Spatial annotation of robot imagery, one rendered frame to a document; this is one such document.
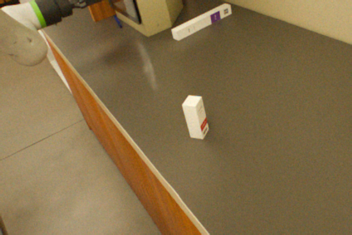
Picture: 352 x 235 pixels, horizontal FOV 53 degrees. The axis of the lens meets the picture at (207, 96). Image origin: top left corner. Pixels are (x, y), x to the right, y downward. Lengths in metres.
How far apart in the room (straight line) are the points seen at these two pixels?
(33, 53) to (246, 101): 0.64
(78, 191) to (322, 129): 1.69
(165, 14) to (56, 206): 1.33
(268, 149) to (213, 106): 0.22
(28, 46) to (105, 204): 1.19
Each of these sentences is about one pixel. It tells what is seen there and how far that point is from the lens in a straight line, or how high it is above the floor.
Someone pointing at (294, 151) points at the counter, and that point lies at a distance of 0.78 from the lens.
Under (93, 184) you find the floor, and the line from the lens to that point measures 2.24.
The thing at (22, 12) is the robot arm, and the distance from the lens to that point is 1.27.
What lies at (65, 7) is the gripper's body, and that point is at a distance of 1.28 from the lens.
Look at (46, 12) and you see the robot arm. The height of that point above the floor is 1.16.
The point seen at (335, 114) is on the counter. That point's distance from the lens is 0.87.
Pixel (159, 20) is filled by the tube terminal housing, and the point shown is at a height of 0.99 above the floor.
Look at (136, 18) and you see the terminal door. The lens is 1.38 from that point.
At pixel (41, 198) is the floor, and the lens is 2.35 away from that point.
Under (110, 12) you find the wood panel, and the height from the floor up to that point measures 0.96.
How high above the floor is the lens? 1.49
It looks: 35 degrees down
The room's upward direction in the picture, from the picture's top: 12 degrees counter-clockwise
